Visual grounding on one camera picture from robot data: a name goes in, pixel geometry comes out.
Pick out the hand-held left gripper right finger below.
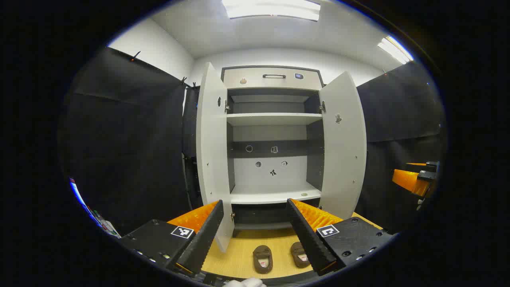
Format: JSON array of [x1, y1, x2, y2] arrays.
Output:
[[287, 198, 399, 276]]

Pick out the white cabinet shelf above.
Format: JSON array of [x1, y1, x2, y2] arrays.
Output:
[[226, 113, 322, 127], [230, 187, 322, 204]]

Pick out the black backdrop cloth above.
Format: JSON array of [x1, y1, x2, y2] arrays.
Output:
[[58, 47, 447, 236]]

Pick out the white cabinet door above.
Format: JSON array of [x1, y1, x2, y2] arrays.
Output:
[[196, 62, 235, 254], [319, 71, 367, 220]]

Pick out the white shoe cabinet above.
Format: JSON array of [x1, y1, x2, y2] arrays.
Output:
[[196, 62, 367, 254]]

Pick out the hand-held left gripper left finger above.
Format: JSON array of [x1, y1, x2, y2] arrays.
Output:
[[120, 199, 224, 275]]

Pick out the brown fuzzy shoe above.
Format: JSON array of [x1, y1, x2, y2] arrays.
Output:
[[253, 245, 274, 274], [290, 241, 311, 268]]

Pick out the ceiling light panel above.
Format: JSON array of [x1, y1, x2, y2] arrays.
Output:
[[378, 36, 414, 64], [222, 0, 321, 21]]

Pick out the white cabinet drawer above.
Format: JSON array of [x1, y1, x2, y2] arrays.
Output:
[[223, 67, 322, 90]]

